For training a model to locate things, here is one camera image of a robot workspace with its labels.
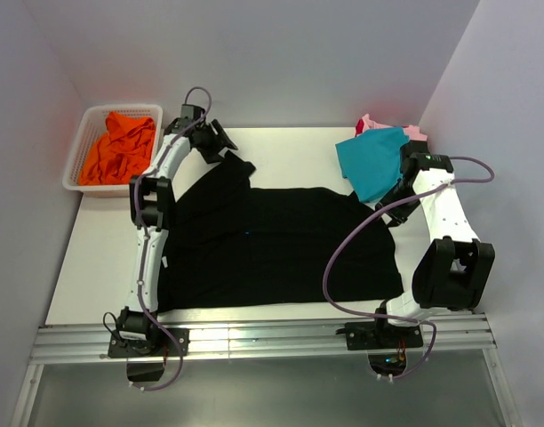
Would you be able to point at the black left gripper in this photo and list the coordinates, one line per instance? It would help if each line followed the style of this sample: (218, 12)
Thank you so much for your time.
(220, 141)

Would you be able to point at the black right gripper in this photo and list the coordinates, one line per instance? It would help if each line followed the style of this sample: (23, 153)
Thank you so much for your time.
(399, 215)

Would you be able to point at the black t-shirt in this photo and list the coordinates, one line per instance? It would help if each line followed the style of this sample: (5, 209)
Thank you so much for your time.
(233, 245)

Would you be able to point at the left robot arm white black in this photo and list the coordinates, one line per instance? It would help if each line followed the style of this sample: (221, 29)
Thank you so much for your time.
(153, 203)

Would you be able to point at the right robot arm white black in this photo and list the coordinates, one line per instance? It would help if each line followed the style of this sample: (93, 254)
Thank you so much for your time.
(453, 271)

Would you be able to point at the teal folded t-shirt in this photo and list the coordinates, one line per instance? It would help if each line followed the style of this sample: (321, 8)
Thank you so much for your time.
(371, 161)

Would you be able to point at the red folded t-shirt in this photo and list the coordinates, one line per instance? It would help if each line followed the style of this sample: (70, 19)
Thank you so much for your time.
(359, 127)

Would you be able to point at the orange t-shirt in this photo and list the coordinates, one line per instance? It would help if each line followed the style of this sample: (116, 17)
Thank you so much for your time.
(121, 152)

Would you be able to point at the white plastic basket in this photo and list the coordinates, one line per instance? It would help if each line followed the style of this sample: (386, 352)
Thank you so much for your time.
(90, 129)

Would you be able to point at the aluminium mounting rail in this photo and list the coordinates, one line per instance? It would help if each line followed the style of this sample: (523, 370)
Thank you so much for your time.
(268, 366)

